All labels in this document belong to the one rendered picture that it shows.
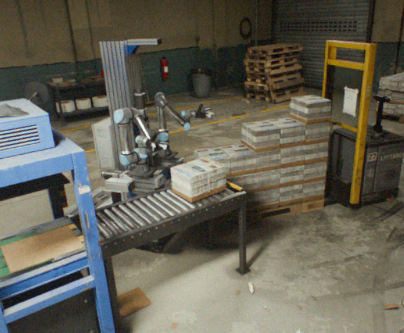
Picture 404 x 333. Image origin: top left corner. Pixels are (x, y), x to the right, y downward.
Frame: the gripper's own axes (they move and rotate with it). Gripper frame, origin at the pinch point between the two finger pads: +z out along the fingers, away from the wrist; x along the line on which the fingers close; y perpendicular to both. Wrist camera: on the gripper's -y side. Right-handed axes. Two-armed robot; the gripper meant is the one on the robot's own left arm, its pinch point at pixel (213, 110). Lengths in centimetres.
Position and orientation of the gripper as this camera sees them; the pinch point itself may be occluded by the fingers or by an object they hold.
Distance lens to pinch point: 434.5
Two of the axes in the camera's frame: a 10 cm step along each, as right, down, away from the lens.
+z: 10.0, -0.7, 0.5
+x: 0.8, 5.0, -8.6
